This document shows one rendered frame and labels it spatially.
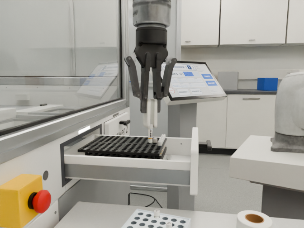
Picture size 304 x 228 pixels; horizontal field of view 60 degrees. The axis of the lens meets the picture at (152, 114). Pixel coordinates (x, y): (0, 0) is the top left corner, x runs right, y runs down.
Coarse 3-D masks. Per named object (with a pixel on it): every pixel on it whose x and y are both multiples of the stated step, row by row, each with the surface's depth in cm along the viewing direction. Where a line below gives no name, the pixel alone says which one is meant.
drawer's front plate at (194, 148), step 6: (192, 132) 80; (192, 138) 72; (192, 144) 65; (198, 144) 66; (192, 150) 60; (198, 150) 60; (192, 156) 60; (198, 156) 60; (192, 162) 60; (192, 168) 60; (192, 174) 61; (192, 180) 61; (192, 186) 61; (192, 192) 61
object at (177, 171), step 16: (80, 144) 80; (176, 144) 87; (64, 160) 68; (80, 160) 67; (96, 160) 66; (112, 160) 66; (128, 160) 65; (144, 160) 64; (160, 160) 64; (176, 160) 64; (80, 176) 67; (96, 176) 67; (112, 176) 66; (128, 176) 65; (144, 176) 64; (160, 176) 64; (176, 176) 63
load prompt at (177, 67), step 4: (164, 64) 164; (176, 64) 170; (180, 64) 173; (184, 64) 175; (164, 68) 161; (176, 68) 168; (180, 68) 170; (184, 68) 172; (188, 68) 175; (192, 68) 177
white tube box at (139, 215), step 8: (136, 216) 57; (144, 216) 57; (152, 216) 57; (160, 216) 57; (168, 216) 57; (176, 216) 57; (128, 224) 54; (136, 224) 54; (144, 224) 54; (152, 224) 54; (160, 224) 54; (176, 224) 54; (184, 224) 54
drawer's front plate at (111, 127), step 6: (120, 114) 116; (126, 114) 120; (114, 120) 103; (120, 120) 111; (126, 120) 120; (108, 126) 96; (114, 126) 103; (120, 126) 111; (126, 126) 120; (108, 132) 96; (114, 132) 103; (120, 132) 111
